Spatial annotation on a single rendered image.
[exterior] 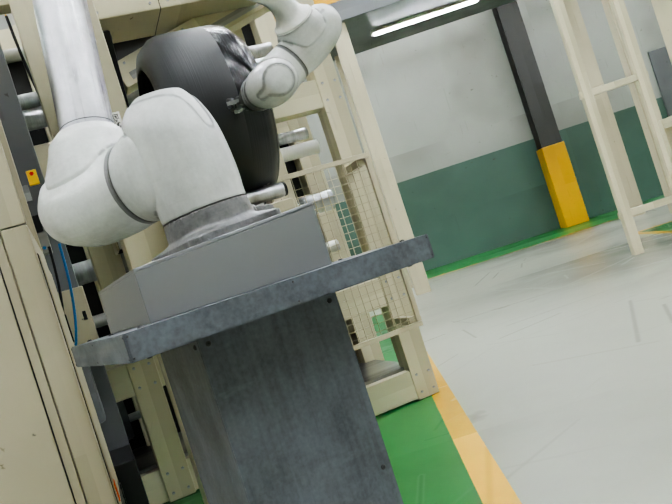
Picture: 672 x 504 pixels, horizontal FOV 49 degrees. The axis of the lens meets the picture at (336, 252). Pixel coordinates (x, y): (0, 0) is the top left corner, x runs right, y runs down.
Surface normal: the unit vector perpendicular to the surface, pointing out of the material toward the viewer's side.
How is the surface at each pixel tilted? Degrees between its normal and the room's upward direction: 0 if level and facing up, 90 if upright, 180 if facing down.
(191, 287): 90
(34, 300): 90
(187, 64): 67
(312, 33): 109
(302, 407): 90
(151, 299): 90
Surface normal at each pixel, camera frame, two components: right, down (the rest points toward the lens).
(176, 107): 0.36, -0.49
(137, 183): -0.43, 0.28
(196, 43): 0.06, -0.67
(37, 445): 0.31, -0.11
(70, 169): -0.43, -0.16
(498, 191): -0.04, 0.01
